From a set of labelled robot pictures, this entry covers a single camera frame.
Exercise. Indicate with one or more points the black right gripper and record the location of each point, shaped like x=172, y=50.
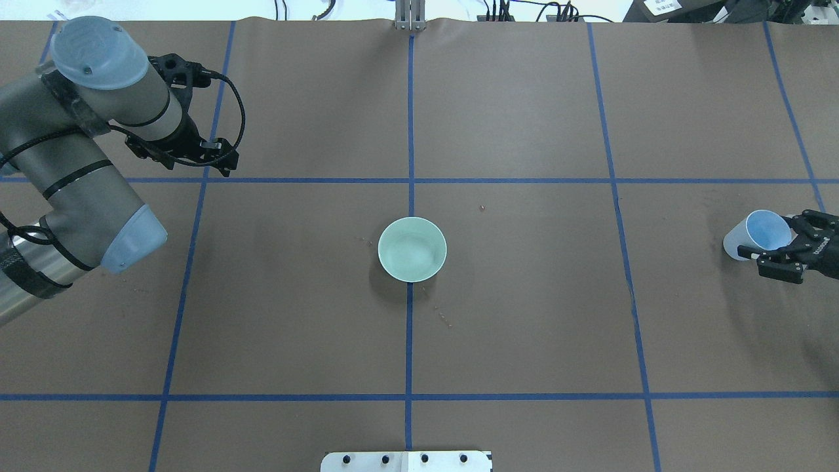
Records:
x=822, y=247

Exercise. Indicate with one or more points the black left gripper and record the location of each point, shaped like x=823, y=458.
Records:
x=191, y=137

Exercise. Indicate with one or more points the white camera pole base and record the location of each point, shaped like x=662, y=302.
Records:
x=429, y=460

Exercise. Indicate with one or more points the aluminium frame post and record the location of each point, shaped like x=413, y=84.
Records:
x=410, y=15

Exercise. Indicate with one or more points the light blue plastic cup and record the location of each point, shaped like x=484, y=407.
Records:
x=759, y=232

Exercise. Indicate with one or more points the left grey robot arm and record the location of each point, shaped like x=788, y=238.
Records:
x=98, y=80

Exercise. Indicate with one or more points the light green ceramic bowl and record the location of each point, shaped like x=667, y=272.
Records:
x=412, y=249

